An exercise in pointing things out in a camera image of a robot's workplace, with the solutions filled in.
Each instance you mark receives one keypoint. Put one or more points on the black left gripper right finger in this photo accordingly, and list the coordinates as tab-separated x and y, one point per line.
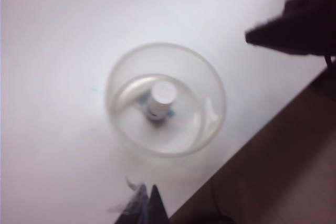
157	211

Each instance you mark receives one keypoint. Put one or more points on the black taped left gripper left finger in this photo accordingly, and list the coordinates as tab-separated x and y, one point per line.
136	211

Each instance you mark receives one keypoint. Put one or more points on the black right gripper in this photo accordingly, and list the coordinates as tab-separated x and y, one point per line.
326	11

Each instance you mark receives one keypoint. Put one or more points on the small white medicine bottle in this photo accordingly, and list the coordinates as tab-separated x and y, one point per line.
163	95

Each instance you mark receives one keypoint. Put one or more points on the clear round plastic box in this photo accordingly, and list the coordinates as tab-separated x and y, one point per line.
194	82

